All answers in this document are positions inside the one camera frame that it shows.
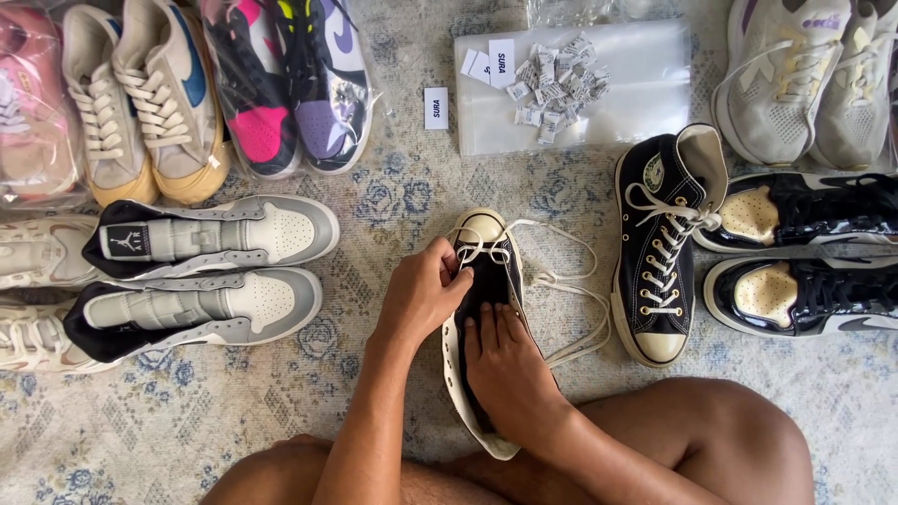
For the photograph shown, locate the person's right hand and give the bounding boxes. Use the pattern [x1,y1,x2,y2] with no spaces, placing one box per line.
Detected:
[463,303,576,451]

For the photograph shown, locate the person's left hand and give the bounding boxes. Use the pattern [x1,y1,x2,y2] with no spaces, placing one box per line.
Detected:
[377,236,476,346]

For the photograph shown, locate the unlaced black high-top sneaker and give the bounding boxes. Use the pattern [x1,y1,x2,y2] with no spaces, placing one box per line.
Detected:
[441,208,562,462]

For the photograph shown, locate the cream shoelace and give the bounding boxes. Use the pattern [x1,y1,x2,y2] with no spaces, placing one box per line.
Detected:
[449,218,613,370]

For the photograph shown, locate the pale blue patterned rug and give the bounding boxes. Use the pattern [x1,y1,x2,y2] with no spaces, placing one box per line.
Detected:
[0,0,898,505]

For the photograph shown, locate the laced black high-top sneaker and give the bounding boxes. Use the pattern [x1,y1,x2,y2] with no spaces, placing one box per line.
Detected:
[611,123,731,369]

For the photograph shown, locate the clear bag around two sneakers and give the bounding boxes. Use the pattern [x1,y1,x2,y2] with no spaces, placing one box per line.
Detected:
[198,0,385,183]

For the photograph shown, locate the grey white high-top sneaker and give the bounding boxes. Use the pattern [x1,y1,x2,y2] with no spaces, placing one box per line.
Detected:
[62,267,324,364]
[81,194,341,282]

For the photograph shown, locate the person's right leg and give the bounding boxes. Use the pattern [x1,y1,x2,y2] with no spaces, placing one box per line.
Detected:
[449,377,816,505]

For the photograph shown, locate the person's leg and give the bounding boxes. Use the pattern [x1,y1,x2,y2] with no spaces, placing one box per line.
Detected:
[200,433,516,505]
[449,377,816,505]

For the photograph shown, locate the black purple sneaker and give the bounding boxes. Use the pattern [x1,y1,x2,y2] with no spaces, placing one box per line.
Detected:
[274,0,373,175]

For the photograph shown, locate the person's left leg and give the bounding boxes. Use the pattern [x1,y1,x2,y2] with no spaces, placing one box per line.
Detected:
[200,433,516,505]

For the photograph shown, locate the pile of white desiccant packets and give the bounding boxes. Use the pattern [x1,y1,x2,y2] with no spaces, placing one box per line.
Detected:
[506,31,612,147]

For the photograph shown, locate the black pink sneaker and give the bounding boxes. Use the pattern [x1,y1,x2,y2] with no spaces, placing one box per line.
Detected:
[200,0,303,180]

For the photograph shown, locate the black patent cream-toe sneaker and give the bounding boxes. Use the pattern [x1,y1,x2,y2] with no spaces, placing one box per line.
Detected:
[702,255,898,338]
[692,172,898,255]

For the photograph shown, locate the stack of clear plastic bags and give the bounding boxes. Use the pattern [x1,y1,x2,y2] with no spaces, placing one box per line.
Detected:
[454,19,693,157]

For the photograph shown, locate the beige sneaker blue swoosh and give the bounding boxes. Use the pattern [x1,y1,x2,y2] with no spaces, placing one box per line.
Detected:
[111,0,232,206]
[61,5,161,209]

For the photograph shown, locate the crumpled clear plastic bag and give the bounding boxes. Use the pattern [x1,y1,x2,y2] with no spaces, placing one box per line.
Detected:
[525,0,676,30]

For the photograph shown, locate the cream beige low sneaker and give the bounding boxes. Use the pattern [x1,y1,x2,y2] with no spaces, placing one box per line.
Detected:
[0,297,126,375]
[0,214,103,290]

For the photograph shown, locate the white mesh running shoe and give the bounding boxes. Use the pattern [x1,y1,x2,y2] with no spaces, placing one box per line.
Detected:
[711,0,854,166]
[809,0,898,172]

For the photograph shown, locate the pink sneakers in clear bag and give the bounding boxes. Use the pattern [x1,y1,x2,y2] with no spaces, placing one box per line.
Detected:
[0,0,88,211]

